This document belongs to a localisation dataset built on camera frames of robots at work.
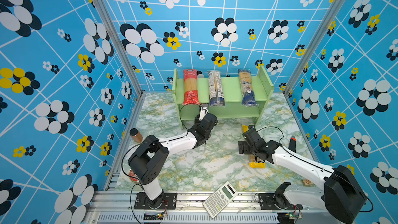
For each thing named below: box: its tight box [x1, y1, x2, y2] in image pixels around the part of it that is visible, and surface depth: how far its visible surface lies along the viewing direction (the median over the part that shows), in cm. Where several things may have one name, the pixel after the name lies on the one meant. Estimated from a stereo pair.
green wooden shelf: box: [172, 65, 275, 130], surface depth 86 cm
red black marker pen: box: [288, 135, 297, 153], surface depth 93 cm
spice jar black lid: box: [129, 128, 139, 136], surface depth 90 cm
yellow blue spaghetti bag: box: [237, 68, 260, 107], surface depth 82 cm
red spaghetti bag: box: [182, 68, 200, 106], surface depth 83 cm
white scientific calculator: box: [202, 180, 239, 219], surface depth 75 cm
